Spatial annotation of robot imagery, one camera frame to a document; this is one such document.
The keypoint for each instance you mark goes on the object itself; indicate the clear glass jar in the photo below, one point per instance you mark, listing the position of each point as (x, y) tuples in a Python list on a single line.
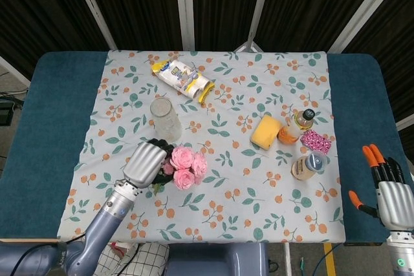
[(166, 121)]

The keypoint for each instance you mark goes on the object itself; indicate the white partition frame post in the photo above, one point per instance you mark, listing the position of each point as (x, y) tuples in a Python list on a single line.
[(406, 122), (362, 7), (184, 4), (258, 4), (93, 7)]

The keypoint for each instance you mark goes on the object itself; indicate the beige mayonnaise jar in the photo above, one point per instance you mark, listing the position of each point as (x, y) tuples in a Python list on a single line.
[(305, 166)]

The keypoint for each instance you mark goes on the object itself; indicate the white rolls pack yellow wrapper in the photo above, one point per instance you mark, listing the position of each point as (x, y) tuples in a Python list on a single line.
[(181, 77)]

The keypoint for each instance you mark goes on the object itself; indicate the yellow sponge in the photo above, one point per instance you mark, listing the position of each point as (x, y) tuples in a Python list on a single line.
[(266, 132)]

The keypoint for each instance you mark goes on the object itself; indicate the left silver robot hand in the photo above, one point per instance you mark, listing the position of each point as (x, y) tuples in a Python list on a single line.
[(144, 166)]

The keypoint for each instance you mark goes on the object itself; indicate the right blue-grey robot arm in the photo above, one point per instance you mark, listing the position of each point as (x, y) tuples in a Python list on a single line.
[(402, 256)]

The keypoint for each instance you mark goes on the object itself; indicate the pink rose bouquet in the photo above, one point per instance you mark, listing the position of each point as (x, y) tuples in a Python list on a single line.
[(184, 166)]

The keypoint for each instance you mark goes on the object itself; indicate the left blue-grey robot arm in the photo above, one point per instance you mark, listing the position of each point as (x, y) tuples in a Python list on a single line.
[(106, 224)]

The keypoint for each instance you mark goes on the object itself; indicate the leaf and fruit print tablecloth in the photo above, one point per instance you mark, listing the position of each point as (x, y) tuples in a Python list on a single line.
[(242, 192)]

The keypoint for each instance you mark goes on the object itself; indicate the pink patterned small packet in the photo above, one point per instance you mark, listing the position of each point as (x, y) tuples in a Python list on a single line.
[(315, 142)]

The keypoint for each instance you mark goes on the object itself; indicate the orange juice plastic bottle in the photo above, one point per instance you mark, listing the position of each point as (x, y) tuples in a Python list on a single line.
[(296, 125)]

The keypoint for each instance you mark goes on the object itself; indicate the white black checked bag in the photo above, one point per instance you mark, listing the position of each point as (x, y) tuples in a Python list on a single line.
[(145, 261)]

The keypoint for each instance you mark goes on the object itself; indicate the dark green floor box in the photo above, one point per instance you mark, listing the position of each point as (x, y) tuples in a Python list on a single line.
[(4, 112)]

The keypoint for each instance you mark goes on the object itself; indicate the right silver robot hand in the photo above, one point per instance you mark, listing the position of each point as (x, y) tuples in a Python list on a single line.
[(396, 205)]

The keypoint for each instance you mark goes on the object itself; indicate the teal table cover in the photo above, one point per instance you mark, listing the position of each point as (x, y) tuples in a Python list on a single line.
[(48, 111)]

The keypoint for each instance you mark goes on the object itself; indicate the blue-grey robot torso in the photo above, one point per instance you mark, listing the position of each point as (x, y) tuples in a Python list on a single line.
[(213, 261)]

